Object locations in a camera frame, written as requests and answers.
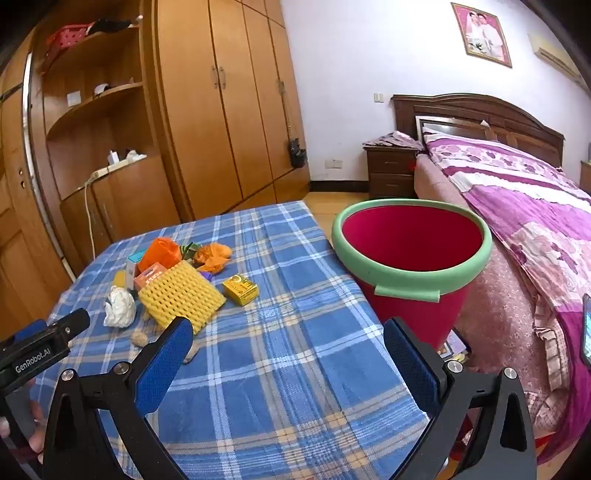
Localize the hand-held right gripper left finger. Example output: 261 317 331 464
44 316 195 480

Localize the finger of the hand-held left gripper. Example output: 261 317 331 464
0 318 51 347
44 308 91 347

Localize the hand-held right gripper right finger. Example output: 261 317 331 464
383 316 539 480

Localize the orange mesh cloth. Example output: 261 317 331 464
137 237 180 273

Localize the red bucket with green rim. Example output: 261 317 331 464
331 198 492 349

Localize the person's left hand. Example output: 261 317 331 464
0 401 48 467

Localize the colourful printed paper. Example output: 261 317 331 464
436 330 472 365

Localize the crumpled white paper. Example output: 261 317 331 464
102 286 137 328

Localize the yellow foam fruit net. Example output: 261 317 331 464
139 259 227 335

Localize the small pink box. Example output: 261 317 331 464
134 262 168 291

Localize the small yellow box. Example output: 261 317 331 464
222 274 259 306

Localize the wooden door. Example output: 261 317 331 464
0 37 77 342

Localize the orange crumpled wrapper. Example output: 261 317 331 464
193 242 233 273

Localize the blue plaid tablecloth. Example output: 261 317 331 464
34 200 430 480

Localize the wooden corner shelf unit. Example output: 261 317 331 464
28 0 181 259

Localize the white power strip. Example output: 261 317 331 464
88 159 139 185

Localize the smartphone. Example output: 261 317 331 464
580 293 591 365

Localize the bed with purple quilt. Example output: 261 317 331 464
422 129 591 462

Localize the folded pink cloth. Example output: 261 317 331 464
362 130 423 151

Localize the black hanging bag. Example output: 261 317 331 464
288 136 307 169

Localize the silver framed picture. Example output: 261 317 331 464
416 115 491 145

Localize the wooden wardrobe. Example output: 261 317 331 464
152 0 311 222

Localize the dark wooden headboard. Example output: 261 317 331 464
392 93 565 167

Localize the red basket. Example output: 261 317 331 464
46 27 89 56

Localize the black cloth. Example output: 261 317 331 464
88 16 144 35

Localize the white power cable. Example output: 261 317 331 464
83 182 100 259

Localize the wall air conditioner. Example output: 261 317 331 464
527 32 585 88

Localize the framed wall photo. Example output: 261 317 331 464
451 2 513 69

